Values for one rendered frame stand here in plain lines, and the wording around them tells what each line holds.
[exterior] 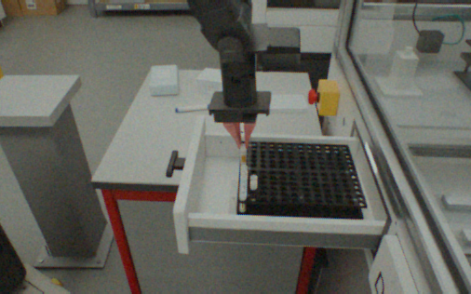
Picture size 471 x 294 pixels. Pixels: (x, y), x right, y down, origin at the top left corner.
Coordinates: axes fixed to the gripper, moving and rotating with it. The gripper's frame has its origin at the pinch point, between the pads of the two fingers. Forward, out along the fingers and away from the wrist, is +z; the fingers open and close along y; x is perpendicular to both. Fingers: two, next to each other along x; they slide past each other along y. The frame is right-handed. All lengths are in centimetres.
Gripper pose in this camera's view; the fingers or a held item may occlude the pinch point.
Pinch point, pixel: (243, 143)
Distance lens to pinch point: 69.2
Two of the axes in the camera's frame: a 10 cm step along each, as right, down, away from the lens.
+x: 1.4, -5.9, 7.9
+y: 9.9, 0.2, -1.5
